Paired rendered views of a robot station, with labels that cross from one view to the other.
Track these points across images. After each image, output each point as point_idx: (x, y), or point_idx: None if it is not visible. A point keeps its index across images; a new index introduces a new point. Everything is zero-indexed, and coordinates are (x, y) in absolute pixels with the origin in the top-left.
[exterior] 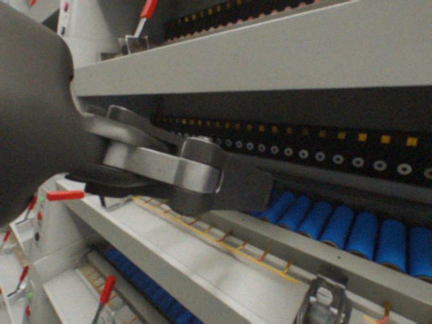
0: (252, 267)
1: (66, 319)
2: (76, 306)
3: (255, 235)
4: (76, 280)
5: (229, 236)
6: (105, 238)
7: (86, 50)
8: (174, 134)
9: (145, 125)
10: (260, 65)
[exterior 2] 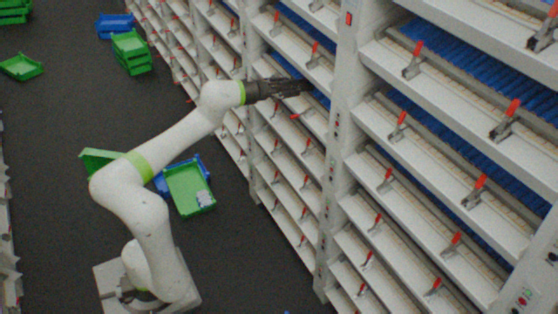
0: (303, 105)
1: (264, 114)
2: (267, 111)
3: (305, 98)
4: (264, 102)
5: (302, 97)
6: None
7: (254, 8)
8: (280, 86)
9: (275, 87)
10: (297, 67)
